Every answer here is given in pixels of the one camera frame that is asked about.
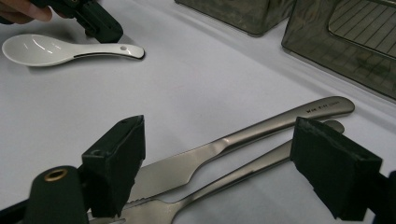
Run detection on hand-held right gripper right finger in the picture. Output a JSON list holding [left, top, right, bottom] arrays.
[[290, 116, 384, 222]]

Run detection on smoky clear plastic bin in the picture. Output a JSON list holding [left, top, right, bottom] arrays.
[[175, 0, 295, 36], [281, 0, 396, 101]]

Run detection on steel fork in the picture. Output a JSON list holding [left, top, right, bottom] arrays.
[[88, 119, 345, 224]]

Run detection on white table cover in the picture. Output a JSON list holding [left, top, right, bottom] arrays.
[[0, 0, 396, 224]]

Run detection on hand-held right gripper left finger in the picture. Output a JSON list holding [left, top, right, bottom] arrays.
[[81, 115, 147, 218]]

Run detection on white ceramic spoon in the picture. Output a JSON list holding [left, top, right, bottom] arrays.
[[1, 33, 146, 68]]

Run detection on steel table knife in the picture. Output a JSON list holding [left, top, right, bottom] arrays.
[[127, 95, 356, 203]]

